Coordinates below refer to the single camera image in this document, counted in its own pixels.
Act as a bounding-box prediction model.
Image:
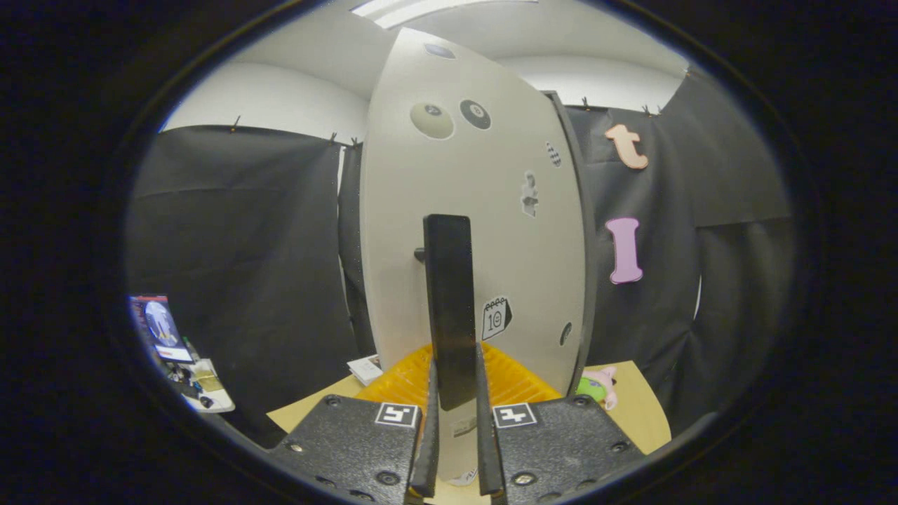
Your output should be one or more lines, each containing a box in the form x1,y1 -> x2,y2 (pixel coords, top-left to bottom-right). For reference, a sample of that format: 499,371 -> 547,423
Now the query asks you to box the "pink and green plush toy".
577,366 -> 618,411

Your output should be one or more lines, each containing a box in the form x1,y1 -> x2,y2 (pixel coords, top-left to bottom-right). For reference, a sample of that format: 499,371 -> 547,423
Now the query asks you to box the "long ceiling light panel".
351,0 -> 541,29

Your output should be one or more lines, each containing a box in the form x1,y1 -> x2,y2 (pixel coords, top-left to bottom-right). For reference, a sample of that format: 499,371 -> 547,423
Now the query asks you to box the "white and dark box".
347,355 -> 384,386

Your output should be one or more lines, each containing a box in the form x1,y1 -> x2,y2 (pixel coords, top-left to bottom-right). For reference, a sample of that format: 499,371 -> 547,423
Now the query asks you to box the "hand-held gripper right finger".
476,342 -> 646,505

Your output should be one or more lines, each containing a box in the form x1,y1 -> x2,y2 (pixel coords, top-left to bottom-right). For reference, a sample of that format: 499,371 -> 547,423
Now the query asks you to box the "black door handle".
414,214 -> 479,412

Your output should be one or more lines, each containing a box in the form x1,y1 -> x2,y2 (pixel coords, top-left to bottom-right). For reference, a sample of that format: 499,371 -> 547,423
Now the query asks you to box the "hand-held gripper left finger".
270,342 -> 439,505

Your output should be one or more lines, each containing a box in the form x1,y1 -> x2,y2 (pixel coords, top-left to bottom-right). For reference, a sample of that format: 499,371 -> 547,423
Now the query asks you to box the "black backdrop cloth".
126,70 -> 793,450

